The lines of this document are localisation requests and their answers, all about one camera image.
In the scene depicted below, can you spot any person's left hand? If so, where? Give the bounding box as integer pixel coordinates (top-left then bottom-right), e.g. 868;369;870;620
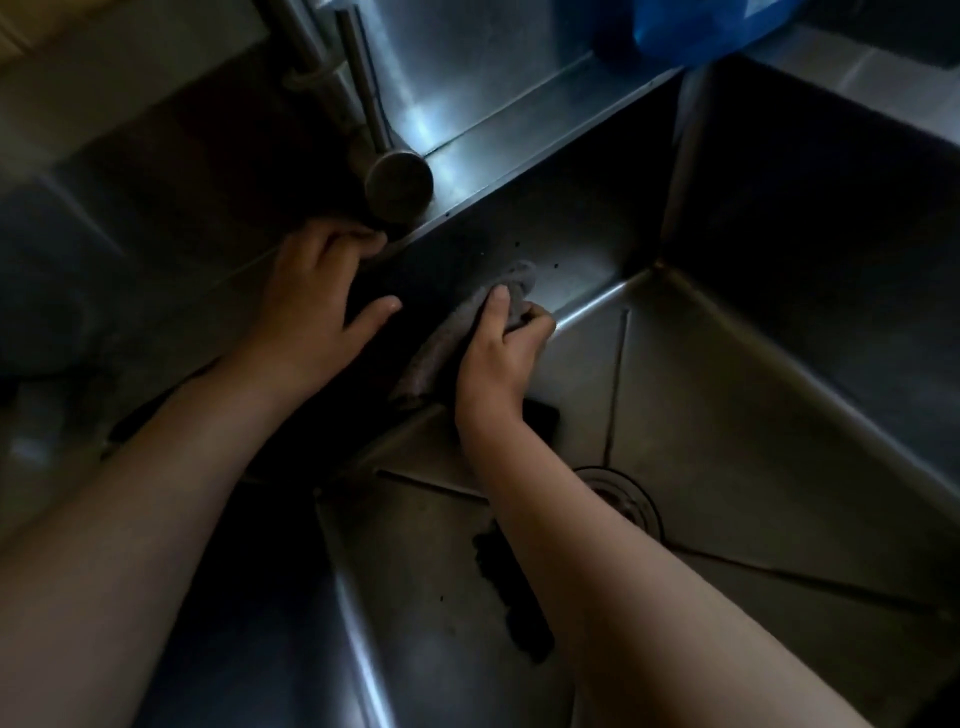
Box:
224;217;405;410

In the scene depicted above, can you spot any person's right hand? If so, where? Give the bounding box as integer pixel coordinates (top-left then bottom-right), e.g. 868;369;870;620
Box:
452;284;558;455

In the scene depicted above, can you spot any black rectangular sponge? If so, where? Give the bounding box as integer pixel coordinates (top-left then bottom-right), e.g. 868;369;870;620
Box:
522;397;564;445

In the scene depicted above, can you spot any metal sink stopper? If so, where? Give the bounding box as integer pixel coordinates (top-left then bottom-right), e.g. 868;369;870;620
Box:
572;465;667;543

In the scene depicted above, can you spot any black steel wool scourer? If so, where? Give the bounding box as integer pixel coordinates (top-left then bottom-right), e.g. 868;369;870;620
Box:
470;517;558;667

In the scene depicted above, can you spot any stainless steel double sink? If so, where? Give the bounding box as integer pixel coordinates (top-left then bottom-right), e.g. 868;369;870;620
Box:
0;0;960;728

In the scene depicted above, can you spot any blue dish soap bottle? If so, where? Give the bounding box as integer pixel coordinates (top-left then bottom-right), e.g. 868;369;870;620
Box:
594;0;815;70

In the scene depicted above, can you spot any person's right forearm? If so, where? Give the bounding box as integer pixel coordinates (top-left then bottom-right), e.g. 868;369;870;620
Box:
457;419;875;728

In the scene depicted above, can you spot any person's left forearm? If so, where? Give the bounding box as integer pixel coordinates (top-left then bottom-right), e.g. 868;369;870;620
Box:
0;367;294;728

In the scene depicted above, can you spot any curved steel faucet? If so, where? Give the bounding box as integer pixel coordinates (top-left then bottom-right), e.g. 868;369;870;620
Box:
253;0;438;228

